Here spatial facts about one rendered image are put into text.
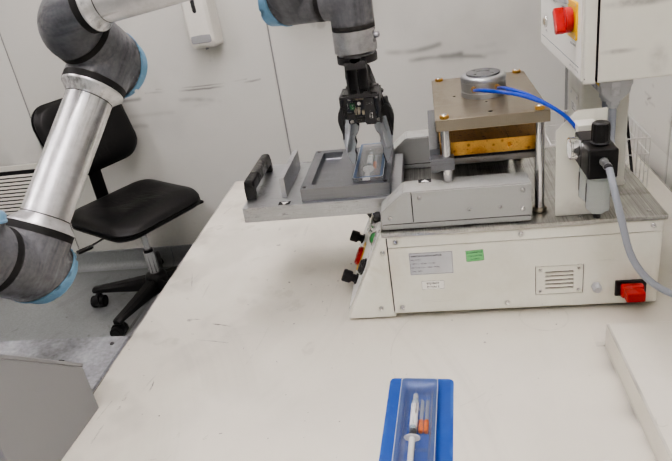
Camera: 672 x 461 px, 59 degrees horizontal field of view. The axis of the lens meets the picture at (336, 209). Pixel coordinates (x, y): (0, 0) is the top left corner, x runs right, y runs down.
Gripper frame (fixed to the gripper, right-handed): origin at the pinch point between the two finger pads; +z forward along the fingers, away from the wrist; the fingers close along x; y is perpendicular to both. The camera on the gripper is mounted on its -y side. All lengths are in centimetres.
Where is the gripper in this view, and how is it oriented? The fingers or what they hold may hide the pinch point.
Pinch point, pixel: (370, 155)
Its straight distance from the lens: 116.1
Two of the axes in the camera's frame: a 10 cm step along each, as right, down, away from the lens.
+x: 9.8, -0.7, -1.7
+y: -1.2, 4.3, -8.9
